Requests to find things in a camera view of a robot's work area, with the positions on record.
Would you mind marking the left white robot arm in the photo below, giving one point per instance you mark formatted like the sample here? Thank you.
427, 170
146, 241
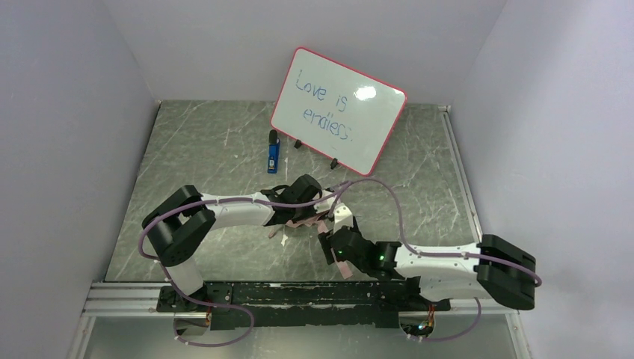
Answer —
176, 228

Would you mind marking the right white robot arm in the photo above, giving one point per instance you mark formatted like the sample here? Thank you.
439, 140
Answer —
490, 269

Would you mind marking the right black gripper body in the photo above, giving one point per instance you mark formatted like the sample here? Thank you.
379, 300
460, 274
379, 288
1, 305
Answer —
330, 243

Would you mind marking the red-framed whiteboard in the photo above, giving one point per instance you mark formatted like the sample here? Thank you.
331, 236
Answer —
337, 110

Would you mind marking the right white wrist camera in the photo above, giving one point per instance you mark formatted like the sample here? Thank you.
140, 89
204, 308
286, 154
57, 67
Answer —
342, 217

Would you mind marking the pink folding umbrella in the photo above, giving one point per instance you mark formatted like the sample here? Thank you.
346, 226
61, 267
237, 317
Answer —
321, 226

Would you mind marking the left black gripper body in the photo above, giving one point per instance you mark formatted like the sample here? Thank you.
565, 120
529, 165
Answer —
321, 209

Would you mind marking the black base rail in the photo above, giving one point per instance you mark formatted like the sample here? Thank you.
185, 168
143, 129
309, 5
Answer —
233, 305

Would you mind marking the blue whiteboard marker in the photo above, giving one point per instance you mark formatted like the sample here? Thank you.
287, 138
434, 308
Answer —
273, 152

